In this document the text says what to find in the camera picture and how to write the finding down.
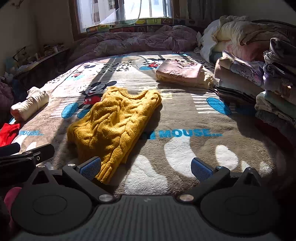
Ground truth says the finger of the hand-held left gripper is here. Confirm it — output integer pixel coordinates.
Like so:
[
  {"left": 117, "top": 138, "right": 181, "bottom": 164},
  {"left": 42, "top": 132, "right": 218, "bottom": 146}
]
[{"left": 0, "top": 143, "right": 55, "bottom": 186}]

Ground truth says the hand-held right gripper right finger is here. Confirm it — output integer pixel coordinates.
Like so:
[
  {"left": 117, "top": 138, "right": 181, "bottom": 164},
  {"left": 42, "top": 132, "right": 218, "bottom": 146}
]
[{"left": 177, "top": 158, "right": 262, "bottom": 203}]

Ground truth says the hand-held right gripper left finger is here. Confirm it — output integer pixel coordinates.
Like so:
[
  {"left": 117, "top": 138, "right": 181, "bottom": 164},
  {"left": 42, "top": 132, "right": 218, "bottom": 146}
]
[{"left": 29, "top": 157, "right": 115, "bottom": 203}]

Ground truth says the yellow cable knit sweater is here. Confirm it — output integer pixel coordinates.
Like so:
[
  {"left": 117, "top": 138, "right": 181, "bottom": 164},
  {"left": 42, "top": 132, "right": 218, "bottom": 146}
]
[{"left": 67, "top": 87, "right": 162, "bottom": 185}]

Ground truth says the stack of folded clothes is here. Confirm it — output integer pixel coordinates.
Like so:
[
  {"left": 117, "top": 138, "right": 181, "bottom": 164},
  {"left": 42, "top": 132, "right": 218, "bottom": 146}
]
[{"left": 215, "top": 38, "right": 296, "bottom": 139}]

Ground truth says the red garment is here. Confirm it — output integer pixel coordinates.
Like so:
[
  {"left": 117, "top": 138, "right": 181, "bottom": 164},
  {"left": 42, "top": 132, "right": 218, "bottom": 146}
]
[{"left": 0, "top": 123, "right": 21, "bottom": 147}]

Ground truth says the pink cloth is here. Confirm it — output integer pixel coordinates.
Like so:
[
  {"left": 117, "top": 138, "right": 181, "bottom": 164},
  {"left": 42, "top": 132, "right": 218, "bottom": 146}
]
[{"left": 3, "top": 187, "right": 23, "bottom": 223}]

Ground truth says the printed cartoon blanket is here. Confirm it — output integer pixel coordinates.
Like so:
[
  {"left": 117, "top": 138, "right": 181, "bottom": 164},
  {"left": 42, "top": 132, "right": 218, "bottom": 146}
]
[{"left": 8, "top": 51, "right": 284, "bottom": 197}]

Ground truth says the rolled cream garment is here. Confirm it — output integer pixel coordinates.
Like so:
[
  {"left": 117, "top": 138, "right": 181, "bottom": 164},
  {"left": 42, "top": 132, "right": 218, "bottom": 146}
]
[{"left": 11, "top": 87, "right": 50, "bottom": 122}]

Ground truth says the cluttered dark side table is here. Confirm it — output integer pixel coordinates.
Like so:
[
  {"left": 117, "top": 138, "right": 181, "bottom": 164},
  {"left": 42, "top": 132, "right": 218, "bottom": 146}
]
[{"left": 5, "top": 43, "right": 71, "bottom": 81}]

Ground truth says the folded pink garment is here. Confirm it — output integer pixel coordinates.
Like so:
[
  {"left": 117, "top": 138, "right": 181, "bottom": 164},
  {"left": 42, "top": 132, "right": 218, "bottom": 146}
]
[{"left": 155, "top": 59, "right": 215, "bottom": 90}]

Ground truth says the purple quilted comforter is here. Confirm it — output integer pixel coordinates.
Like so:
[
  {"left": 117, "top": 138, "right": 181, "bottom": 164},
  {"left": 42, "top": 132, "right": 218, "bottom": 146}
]
[{"left": 68, "top": 24, "right": 199, "bottom": 67}]

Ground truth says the pile of cream bedding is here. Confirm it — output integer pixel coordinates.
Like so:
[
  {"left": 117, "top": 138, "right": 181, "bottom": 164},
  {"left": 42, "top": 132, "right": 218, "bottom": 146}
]
[{"left": 196, "top": 15, "right": 289, "bottom": 64}]

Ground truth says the window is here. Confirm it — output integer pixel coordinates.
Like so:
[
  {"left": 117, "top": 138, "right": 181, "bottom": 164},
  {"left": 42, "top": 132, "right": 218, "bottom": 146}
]
[{"left": 69, "top": 0, "right": 183, "bottom": 41}]

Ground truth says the dark curtain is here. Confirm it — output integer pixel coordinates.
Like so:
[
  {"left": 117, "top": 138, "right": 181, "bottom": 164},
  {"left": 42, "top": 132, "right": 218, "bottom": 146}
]
[{"left": 179, "top": 0, "right": 228, "bottom": 22}]

